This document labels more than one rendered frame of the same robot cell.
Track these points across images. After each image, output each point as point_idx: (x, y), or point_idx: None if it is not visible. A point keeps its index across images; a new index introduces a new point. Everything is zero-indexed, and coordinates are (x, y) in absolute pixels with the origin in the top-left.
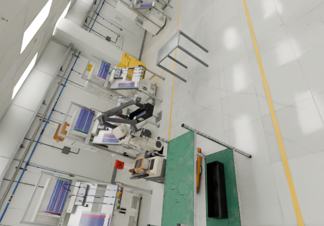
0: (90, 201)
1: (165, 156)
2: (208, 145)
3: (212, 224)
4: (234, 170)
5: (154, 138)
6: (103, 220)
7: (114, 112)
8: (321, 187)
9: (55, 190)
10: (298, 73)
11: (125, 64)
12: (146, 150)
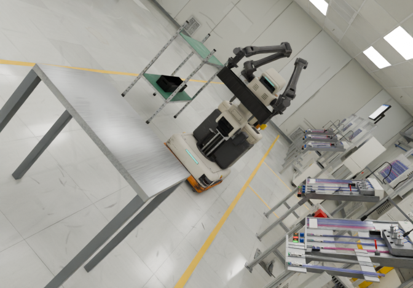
0: (346, 188)
1: (224, 233)
2: None
3: (185, 94)
4: (151, 73)
5: (226, 111)
6: (316, 180)
7: (290, 84)
8: (106, 59)
9: (401, 166)
10: (22, 35)
11: None
12: (244, 134)
